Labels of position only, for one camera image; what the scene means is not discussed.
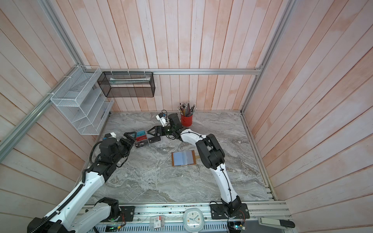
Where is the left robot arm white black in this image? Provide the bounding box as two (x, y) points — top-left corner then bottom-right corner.
(27, 132), (137, 233)

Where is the green circuit board left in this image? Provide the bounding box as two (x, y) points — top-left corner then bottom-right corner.
(105, 225), (121, 233)

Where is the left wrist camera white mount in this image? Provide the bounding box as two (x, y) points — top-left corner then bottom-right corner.
(103, 132), (117, 140)

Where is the black mesh wall basket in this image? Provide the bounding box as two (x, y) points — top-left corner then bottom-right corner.
(98, 71), (155, 98)

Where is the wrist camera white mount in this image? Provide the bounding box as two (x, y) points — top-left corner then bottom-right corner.
(156, 109), (169, 127)
(103, 132), (117, 140)

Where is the green circuit board right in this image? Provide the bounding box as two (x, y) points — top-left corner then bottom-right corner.
(227, 221), (245, 233)

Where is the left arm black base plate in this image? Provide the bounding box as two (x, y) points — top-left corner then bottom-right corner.
(117, 206), (135, 224)

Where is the clear acrylic card display stand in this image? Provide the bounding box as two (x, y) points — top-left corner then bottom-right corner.
(134, 130), (161, 149)

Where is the black VIP card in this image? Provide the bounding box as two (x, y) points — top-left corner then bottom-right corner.
(134, 140), (149, 149)

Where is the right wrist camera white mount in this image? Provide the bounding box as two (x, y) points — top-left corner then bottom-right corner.
(156, 109), (169, 127)

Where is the white analog clock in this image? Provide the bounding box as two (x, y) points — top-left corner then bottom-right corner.
(183, 208), (205, 233)

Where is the bundle of coloured pencils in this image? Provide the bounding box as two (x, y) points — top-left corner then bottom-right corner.
(178, 102), (196, 117)

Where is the aluminium mounting rail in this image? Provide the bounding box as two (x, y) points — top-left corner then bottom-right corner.
(92, 201), (296, 233)

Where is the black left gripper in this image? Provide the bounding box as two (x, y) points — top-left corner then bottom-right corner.
(112, 131), (137, 163)

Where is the red metal pencil bucket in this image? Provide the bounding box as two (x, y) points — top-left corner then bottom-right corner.
(181, 115), (193, 127)

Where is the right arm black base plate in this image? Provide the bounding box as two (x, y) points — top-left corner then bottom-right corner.
(209, 202), (250, 220)

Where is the small red white box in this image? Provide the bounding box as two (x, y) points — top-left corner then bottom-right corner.
(150, 215), (165, 230)

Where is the red VIP card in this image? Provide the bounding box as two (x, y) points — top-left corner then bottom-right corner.
(136, 136), (148, 142)

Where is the white wire mesh shelf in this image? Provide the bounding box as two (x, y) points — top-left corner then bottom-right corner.
(51, 66), (114, 136)

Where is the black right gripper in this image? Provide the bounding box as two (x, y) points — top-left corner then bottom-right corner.
(149, 126), (176, 137)

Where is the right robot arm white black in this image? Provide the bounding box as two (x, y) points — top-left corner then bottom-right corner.
(147, 112), (242, 217)

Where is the green circuit board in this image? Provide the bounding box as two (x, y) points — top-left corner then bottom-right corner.
(227, 221), (245, 233)
(105, 225), (121, 233)

